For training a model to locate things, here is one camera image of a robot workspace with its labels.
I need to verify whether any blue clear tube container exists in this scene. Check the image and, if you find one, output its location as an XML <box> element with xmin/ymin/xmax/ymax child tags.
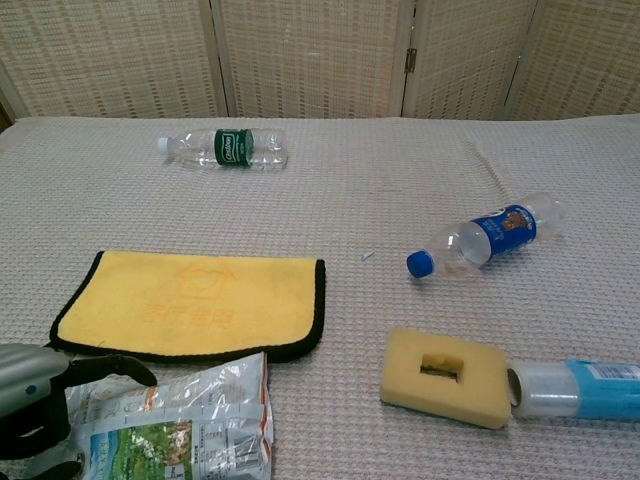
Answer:
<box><xmin>507</xmin><ymin>358</ymin><xmax>640</xmax><ymax>421</ymax></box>

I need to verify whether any yellow black-edged cloth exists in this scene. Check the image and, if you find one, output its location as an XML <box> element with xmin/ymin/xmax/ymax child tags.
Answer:
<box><xmin>44</xmin><ymin>249</ymin><xmax>327</xmax><ymax>365</ymax></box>

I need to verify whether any woven bamboo folding screen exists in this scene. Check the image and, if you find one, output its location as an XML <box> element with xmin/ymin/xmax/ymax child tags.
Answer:
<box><xmin>0</xmin><ymin>0</ymin><xmax>640</xmax><ymax>121</ymax></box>

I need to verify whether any pale woven tablecloth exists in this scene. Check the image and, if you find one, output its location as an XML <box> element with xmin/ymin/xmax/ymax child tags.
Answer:
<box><xmin>0</xmin><ymin>114</ymin><xmax>640</xmax><ymax>480</ymax></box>

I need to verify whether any clear bottle green label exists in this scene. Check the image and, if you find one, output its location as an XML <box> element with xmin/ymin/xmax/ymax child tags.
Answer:
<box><xmin>157</xmin><ymin>127</ymin><xmax>290</xmax><ymax>171</ymax></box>

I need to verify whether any clear bottle blue label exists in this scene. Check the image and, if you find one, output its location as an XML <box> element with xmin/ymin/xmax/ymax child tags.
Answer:
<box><xmin>405</xmin><ymin>192</ymin><xmax>569</xmax><ymax>279</ymax></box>

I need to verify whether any yellow sponge with rectangular hole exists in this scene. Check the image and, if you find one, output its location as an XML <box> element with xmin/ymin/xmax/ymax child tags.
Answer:
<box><xmin>379</xmin><ymin>327</ymin><xmax>512</xmax><ymax>431</ymax></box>

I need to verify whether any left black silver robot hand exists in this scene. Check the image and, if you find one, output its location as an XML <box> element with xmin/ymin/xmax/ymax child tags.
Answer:
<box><xmin>0</xmin><ymin>343</ymin><xmax>159</xmax><ymax>480</ymax></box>

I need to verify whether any silver snack bag green print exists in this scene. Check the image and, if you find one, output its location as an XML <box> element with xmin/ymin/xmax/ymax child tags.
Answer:
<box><xmin>67</xmin><ymin>351</ymin><xmax>275</xmax><ymax>480</ymax></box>

